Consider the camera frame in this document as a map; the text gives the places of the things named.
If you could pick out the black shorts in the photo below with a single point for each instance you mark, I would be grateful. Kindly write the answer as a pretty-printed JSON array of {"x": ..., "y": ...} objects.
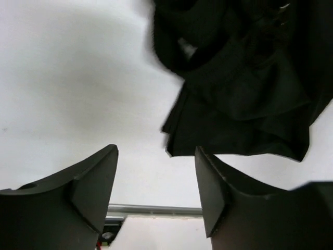
[{"x": 257, "y": 74}]

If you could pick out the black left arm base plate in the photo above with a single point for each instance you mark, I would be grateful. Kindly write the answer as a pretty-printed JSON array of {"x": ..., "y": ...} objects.
[{"x": 111, "y": 228}]

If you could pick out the white front cover board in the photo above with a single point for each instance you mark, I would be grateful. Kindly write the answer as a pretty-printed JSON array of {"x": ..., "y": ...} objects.
[{"x": 162, "y": 233}]

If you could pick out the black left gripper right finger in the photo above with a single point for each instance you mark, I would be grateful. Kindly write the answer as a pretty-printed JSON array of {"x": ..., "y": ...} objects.
[{"x": 240, "y": 212}]

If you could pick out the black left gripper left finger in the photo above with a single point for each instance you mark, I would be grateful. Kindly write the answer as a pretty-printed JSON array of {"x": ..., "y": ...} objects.
[{"x": 65, "y": 210}]

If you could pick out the aluminium table frame rail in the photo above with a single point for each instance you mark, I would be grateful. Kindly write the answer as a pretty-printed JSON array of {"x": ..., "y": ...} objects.
[{"x": 121, "y": 210}]

